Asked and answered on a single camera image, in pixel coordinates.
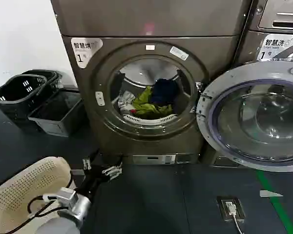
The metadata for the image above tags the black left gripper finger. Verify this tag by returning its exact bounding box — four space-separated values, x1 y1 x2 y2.
82 150 101 172
101 156 124 180

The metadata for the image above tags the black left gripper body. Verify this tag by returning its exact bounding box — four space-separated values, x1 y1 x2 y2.
74 164 109 198

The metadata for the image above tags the grey dryer with round opening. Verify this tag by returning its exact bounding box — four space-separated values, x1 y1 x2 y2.
61 34 246 167

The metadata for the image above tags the dark grey rectangular bin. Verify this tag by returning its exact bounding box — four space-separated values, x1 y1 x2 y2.
27 89 85 138

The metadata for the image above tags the white slotted lint filter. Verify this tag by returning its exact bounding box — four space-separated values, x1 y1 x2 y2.
122 112 178 126

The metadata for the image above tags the cream perforated laundry basket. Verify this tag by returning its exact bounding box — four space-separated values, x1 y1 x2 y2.
0 156 72 234

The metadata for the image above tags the white grey garment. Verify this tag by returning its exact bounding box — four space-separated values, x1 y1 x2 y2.
117 90 136 115

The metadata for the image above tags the green garment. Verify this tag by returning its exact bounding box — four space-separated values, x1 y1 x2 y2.
132 85 173 117

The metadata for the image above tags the black slotted laundry basket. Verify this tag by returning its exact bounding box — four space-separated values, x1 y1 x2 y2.
21 69 64 91
0 74 55 134

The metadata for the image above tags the dark blue garment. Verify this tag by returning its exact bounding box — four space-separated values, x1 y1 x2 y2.
150 78 178 106

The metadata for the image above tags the metal floor socket box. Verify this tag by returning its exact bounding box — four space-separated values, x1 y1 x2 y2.
216 195 247 216

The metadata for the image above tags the round glass dryer door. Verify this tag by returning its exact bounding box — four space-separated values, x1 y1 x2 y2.
196 60 293 169

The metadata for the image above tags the grey stacked upper machine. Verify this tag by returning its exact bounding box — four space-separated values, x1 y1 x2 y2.
50 0 254 38

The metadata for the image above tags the white floor tape marker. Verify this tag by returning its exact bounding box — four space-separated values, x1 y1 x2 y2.
259 190 283 197

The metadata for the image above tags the grey washing machine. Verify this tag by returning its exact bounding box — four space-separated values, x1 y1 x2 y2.
211 29 293 169

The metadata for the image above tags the grey upper coin machine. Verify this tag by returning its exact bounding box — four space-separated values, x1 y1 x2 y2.
248 0 293 34

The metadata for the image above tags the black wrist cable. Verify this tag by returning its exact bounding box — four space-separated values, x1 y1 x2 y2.
14 170 75 234

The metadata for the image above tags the white plug and cable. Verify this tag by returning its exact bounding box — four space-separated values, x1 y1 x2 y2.
225 199 242 234

